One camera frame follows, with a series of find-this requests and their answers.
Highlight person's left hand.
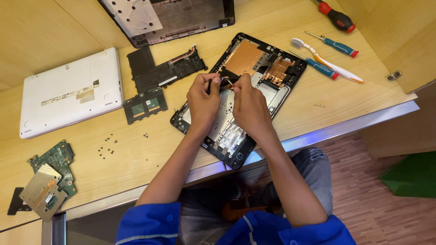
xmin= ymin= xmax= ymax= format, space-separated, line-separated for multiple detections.
xmin=186 ymin=72 xmax=222 ymax=129

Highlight person's right hand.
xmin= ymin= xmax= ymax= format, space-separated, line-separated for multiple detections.
xmin=232 ymin=73 xmax=275 ymax=138

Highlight small black laptop part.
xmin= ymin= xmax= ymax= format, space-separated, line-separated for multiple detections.
xmin=206 ymin=76 xmax=236 ymax=95

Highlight black open laptop chassis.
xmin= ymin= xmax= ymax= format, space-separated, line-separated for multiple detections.
xmin=170 ymin=32 xmax=308 ymax=171

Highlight black laptop battery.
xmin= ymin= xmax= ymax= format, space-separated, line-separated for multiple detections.
xmin=127 ymin=44 xmax=208 ymax=94

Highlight black touchpad board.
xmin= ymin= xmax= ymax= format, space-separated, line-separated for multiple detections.
xmin=123 ymin=87 xmax=168 ymax=125

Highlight blue precision screwdriver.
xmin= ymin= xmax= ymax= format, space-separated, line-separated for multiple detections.
xmin=305 ymin=31 xmax=359 ymax=58
xmin=288 ymin=49 xmax=340 ymax=81

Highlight white and orange toothbrush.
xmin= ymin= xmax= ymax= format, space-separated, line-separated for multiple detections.
xmin=291 ymin=38 xmax=364 ymax=84

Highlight grey jeans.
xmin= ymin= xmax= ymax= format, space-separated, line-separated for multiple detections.
xmin=179 ymin=147 xmax=333 ymax=245

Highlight scattered small black screws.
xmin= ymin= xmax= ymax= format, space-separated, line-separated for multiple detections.
xmin=97 ymin=133 xmax=161 ymax=168

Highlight red and black screwdriver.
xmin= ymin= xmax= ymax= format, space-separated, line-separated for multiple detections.
xmin=313 ymin=0 xmax=357 ymax=33

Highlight blue shirt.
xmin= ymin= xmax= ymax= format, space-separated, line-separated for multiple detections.
xmin=114 ymin=201 xmax=357 ymax=245

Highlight white closed laptop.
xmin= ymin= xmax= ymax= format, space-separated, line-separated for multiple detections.
xmin=19 ymin=47 xmax=124 ymax=140

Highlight green laptop motherboard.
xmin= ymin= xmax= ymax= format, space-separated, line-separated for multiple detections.
xmin=27 ymin=140 xmax=77 ymax=198

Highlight green box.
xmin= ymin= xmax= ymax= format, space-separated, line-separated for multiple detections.
xmin=379 ymin=151 xmax=436 ymax=198

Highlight silver metal heatsink plate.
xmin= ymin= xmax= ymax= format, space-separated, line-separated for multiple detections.
xmin=19 ymin=163 xmax=68 ymax=223

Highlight small black plastic piece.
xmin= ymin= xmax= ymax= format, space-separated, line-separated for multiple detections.
xmin=7 ymin=187 xmax=33 ymax=216

